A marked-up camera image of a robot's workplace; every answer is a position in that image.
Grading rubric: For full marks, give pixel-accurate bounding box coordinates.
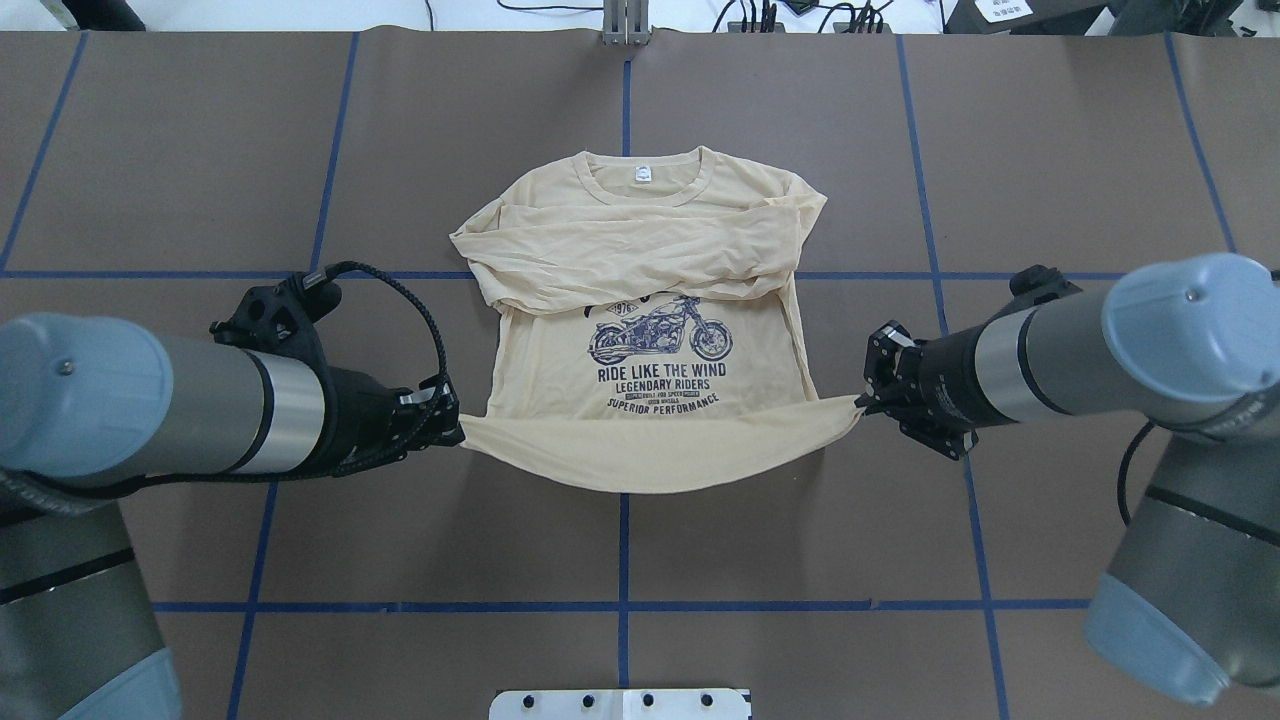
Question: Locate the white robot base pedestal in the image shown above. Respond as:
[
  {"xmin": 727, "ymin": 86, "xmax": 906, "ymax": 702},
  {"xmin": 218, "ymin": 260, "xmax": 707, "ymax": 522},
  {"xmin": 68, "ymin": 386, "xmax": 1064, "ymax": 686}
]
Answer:
[{"xmin": 488, "ymin": 688, "xmax": 754, "ymax": 719}]

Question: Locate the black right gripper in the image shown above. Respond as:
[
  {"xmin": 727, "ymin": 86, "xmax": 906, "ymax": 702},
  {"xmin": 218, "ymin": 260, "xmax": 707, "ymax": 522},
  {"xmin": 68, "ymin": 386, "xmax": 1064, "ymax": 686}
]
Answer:
[{"xmin": 860, "ymin": 322, "xmax": 986, "ymax": 460}]

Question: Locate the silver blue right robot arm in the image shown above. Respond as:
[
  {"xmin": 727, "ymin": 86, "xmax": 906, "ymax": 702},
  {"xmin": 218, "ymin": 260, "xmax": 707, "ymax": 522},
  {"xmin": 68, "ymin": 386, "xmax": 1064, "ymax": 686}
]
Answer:
[{"xmin": 856, "ymin": 252, "xmax": 1279, "ymax": 707}]

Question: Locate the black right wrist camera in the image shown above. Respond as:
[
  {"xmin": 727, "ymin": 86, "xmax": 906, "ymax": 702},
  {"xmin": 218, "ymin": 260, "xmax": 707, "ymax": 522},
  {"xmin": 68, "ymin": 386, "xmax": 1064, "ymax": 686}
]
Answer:
[{"xmin": 1001, "ymin": 264, "xmax": 1083, "ymax": 315}]

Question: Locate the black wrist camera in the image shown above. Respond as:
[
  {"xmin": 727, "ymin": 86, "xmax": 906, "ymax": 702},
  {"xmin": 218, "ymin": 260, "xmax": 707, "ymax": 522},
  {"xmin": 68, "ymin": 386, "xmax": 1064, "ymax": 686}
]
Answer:
[
  {"xmin": 209, "ymin": 272, "xmax": 342, "ymax": 366},
  {"xmin": 1001, "ymin": 264, "xmax": 1083, "ymax": 315}
]

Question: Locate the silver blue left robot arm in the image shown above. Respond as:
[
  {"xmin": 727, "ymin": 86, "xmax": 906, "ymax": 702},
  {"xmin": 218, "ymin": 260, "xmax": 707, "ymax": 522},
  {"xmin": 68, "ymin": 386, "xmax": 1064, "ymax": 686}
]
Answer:
[{"xmin": 3, "ymin": 302, "xmax": 463, "ymax": 719}]

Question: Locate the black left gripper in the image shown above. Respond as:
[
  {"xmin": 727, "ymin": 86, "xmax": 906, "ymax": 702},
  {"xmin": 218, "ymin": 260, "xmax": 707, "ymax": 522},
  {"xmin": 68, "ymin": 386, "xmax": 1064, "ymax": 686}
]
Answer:
[{"xmin": 320, "ymin": 368, "xmax": 463, "ymax": 477}]

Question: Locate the beige long-sleeve printed shirt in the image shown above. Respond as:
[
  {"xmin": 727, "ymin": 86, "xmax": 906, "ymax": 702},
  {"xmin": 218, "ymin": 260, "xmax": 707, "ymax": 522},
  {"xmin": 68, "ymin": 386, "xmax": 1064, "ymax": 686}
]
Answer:
[{"xmin": 451, "ymin": 147, "xmax": 863, "ymax": 495}]

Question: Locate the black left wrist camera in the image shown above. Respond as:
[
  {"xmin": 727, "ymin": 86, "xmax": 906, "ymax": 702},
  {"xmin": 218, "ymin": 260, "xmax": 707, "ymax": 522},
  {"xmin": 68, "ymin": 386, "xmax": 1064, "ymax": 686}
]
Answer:
[{"xmin": 209, "ymin": 272, "xmax": 342, "ymax": 366}]

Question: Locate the aluminium frame post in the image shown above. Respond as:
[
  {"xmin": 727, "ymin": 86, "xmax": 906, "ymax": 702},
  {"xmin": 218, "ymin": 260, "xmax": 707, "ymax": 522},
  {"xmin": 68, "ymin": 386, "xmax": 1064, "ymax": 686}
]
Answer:
[{"xmin": 602, "ymin": 0, "xmax": 652, "ymax": 47}]

